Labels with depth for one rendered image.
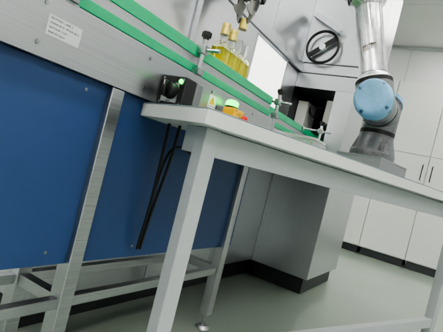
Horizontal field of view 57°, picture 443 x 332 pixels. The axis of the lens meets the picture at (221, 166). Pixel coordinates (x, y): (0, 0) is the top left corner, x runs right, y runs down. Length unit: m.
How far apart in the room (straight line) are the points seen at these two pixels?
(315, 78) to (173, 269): 1.94
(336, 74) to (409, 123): 2.77
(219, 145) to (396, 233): 4.38
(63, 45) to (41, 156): 0.23
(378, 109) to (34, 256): 1.02
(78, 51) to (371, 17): 0.94
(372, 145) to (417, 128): 3.85
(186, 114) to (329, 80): 1.80
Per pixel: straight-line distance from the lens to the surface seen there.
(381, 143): 1.46
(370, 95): 1.34
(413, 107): 5.33
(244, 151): 0.98
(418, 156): 5.22
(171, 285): 0.94
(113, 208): 1.09
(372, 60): 1.41
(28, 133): 0.89
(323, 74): 2.65
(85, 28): 0.93
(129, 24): 1.04
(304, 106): 2.75
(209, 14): 1.74
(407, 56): 6.02
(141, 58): 1.04
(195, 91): 1.09
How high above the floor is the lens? 0.64
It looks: level
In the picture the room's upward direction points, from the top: 14 degrees clockwise
